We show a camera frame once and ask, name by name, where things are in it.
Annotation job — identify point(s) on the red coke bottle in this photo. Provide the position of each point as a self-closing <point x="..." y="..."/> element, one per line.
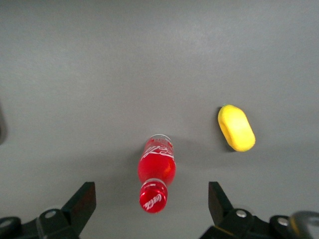
<point x="155" y="171"/>

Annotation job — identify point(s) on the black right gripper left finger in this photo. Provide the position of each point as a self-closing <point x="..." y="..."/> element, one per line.
<point x="74" y="211"/>

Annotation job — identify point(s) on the yellow toy lemon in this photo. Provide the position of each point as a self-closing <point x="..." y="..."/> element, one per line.
<point x="236" y="128"/>

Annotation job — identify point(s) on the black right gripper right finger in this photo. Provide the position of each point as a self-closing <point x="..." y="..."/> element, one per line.
<point x="229" y="214"/>

